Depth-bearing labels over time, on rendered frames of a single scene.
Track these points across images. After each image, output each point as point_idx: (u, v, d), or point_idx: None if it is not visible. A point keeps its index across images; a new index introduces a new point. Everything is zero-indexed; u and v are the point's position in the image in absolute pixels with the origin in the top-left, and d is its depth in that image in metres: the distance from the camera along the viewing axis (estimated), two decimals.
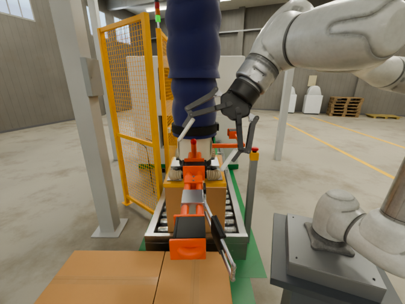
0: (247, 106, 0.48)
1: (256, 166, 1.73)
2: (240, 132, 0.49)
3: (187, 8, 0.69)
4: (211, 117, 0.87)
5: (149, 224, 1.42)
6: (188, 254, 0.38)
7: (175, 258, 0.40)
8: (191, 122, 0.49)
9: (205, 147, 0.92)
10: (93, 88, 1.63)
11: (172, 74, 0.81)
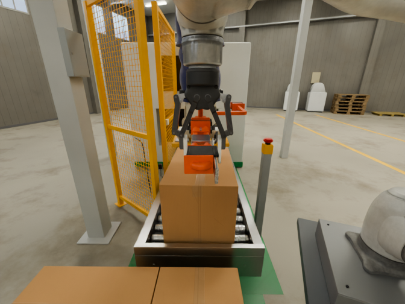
0: None
1: (270, 161, 1.45)
2: None
3: None
4: None
5: (141, 231, 1.15)
6: (199, 165, 0.47)
7: (188, 172, 0.49)
8: (218, 138, 0.51)
9: (210, 111, 1.01)
10: (74, 67, 1.36)
11: (180, 40, 0.88)
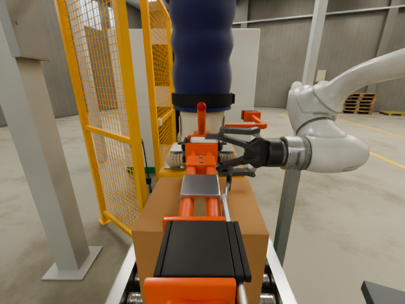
0: (263, 163, 0.51)
1: (299, 176, 1.04)
2: (235, 164, 0.51)
3: None
4: (226, 81, 0.64)
5: (109, 293, 0.74)
6: None
7: None
8: (213, 142, 0.48)
9: (216, 125, 0.69)
10: (21, 43, 0.94)
11: None
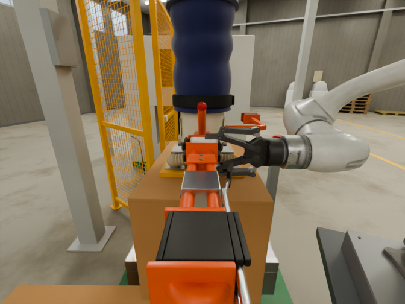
0: (263, 163, 0.50)
1: None
2: (235, 164, 0.51)
3: None
4: (226, 83, 0.65)
5: None
6: (192, 303, 0.15)
7: None
8: (213, 142, 0.48)
9: (216, 125, 0.70)
10: (60, 55, 1.20)
11: None
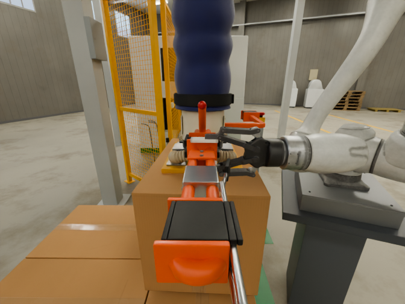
0: (263, 163, 0.50)
1: (262, 131, 1.70)
2: (235, 164, 0.51)
3: None
4: (226, 82, 0.67)
5: None
6: (192, 274, 0.17)
7: (166, 280, 0.20)
8: (213, 142, 0.48)
9: (216, 123, 0.72)
10: (96, 50, 1.60)
11: None
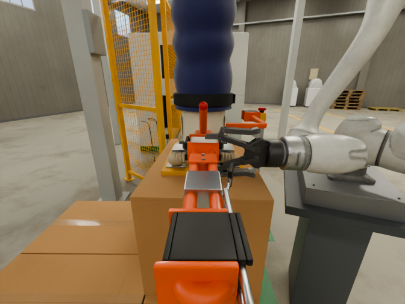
0: (263, 163, 0.51)
1: None
2: (234, 164, 0.51)
3: None
4: (226, 82, 0.65)
5: None
6: (197, 301, 0.16)
7: None
8: (214, 142, 0.48)
9: (217, 124, 0.70)
10: (94, 44, 1.58)
11: None
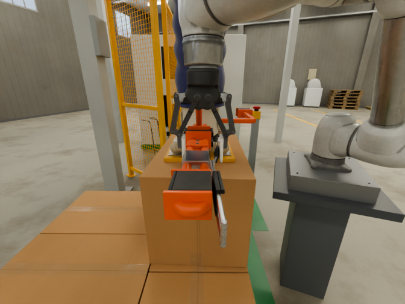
0: None
1: (258, 125, 1.79)
2: None
3: None
4: (220, 82, 0.77)
5: None
6: (187, 209, 0.28)
7: (170, 218, 0.30)
8: (220, 137, 0.51)
9: (212, 119, 0.82)
10: (100, 47, 1.69)
11: None
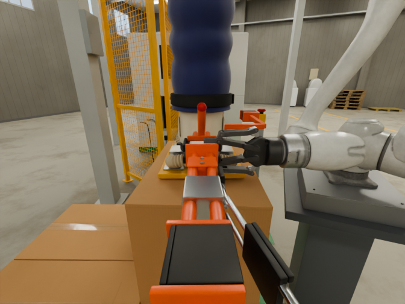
0: (263, 161, 0.51)
1: (263, 128, 1.65)
2: (234, 161, 0.51)
3: None
4: (225, 81, 0.63)
5: None
6: None
7: None
8: None
9: (216, 125, 0.68)
10: (92, 45, 1.56)
11: None
